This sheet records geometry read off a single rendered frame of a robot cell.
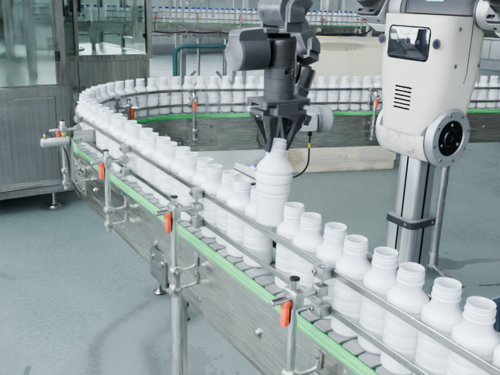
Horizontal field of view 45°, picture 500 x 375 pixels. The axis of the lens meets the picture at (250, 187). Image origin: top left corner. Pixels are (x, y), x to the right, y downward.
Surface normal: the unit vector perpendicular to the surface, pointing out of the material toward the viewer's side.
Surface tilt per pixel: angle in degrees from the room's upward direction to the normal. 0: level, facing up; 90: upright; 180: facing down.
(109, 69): 90
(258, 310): 90
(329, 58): 90
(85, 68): 90
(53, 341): 0
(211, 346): 0
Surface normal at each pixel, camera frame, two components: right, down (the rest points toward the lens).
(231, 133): 0.24, 0.30
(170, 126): 0.53, 0.28
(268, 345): -0.85, 0.14
